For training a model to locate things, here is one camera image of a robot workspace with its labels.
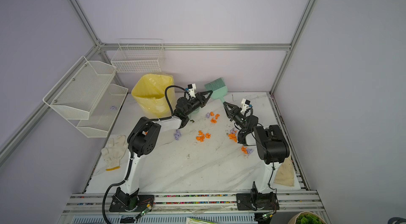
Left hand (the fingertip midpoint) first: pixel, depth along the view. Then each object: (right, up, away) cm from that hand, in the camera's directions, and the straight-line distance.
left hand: (213, 91), depth 88 cm
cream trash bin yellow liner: (-42, 0, +16) cm, 45 cm away
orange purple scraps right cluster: (+12, -27, +8) cm, 31 cm away
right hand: (+5, -8, -3) cm, 10 cm away
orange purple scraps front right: (+19, -34, +3) cm, 39 cm away
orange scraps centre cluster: (-7, -28, +8) cm, 30 cm away
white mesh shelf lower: (-66, -14, +5) cm, 68 cm away
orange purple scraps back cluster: (0, -14, +20) cm, 24 cm away
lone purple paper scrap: (-22, -26, +8) cm, 35 cm away
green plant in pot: (+37, -54, -25) cm, 70 cm away
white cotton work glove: (-57, -34, +3) cm, 66 cm away
